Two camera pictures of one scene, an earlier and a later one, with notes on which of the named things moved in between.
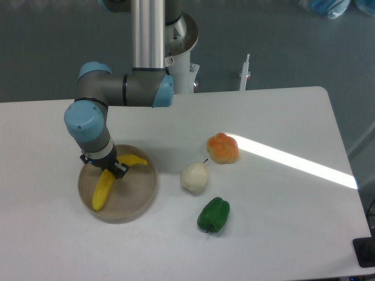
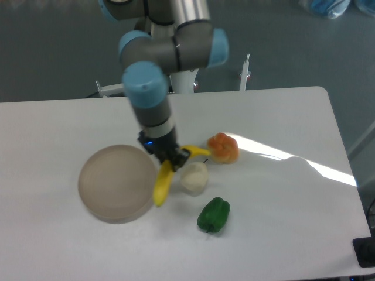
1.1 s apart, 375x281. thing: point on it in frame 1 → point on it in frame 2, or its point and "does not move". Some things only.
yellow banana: [106, 179] → [166, 175]
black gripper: [108, 163] → [164, 148]
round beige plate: [131, 195] does not move
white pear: [194, 177] does not move
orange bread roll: [222, 148] does not move
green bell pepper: [214, 215] does not move
